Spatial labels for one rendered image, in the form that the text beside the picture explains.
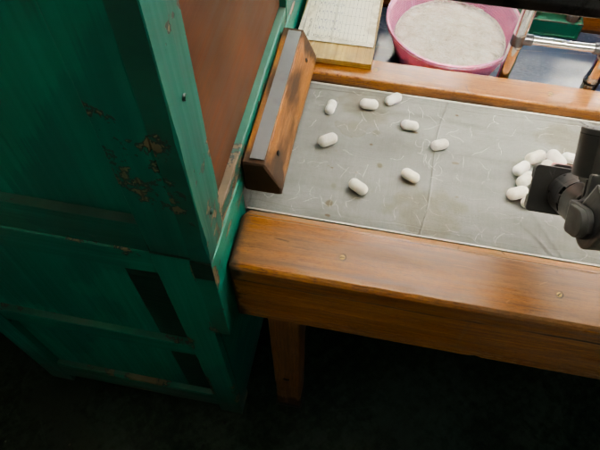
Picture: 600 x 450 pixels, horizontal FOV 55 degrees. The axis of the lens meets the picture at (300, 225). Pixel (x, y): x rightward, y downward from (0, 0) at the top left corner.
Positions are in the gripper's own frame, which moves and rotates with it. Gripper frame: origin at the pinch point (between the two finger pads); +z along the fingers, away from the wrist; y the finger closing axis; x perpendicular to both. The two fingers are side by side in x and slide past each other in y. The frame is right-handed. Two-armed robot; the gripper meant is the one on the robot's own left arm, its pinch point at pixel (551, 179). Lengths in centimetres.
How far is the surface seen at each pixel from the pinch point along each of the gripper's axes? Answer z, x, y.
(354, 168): 6.4, 4.4, 29.8
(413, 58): 26.0, -14.3, 22.5
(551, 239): 0.7, 9.5, -2.6
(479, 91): 19.6, -10.3, 10.3
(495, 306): -11.9, 17.1, 6.4
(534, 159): 10.1, -1.1, 0.5
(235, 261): -12.2, 17.2, 44.3
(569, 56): 43.2, -18.8, -9.9
